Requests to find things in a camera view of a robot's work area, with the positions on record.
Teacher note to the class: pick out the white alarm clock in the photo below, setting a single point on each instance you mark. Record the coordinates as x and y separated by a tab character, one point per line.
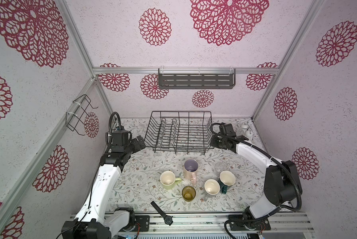
245	131

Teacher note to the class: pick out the dark green mug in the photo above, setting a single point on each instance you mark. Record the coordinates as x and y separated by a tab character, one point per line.
226	180

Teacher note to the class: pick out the light green mug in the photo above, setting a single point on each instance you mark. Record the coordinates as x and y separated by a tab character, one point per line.
169	180

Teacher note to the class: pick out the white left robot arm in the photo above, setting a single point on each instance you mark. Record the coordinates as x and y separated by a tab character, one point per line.
91	222

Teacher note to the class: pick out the clear glass cup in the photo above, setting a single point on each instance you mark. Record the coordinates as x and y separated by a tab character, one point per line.
220	167

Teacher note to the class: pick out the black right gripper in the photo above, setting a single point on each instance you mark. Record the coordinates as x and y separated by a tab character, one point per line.
213	141

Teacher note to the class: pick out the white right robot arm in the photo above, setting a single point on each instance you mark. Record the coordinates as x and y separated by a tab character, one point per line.
282	186

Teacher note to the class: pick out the black wire wall holder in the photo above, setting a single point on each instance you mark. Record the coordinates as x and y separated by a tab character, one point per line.
74	118

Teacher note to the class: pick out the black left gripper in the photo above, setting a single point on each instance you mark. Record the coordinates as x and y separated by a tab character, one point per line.
140	142

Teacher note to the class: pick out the pink tall mug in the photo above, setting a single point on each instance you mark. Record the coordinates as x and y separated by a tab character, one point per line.
190	168

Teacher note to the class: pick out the black wristwatch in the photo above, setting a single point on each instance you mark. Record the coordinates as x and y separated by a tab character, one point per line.
167	219

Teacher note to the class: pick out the grey wall shelf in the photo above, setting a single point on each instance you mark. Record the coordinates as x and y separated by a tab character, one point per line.
199	81

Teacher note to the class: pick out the amber glass cup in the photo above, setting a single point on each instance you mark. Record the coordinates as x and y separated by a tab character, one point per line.
188	193

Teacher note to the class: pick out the black wire dish rack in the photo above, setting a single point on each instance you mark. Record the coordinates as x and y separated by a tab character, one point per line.
180	131

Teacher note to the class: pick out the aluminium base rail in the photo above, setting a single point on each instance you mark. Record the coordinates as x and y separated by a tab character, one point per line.
193	225

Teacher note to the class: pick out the white cup grey handle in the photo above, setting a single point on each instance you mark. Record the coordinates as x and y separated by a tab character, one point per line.
212	188

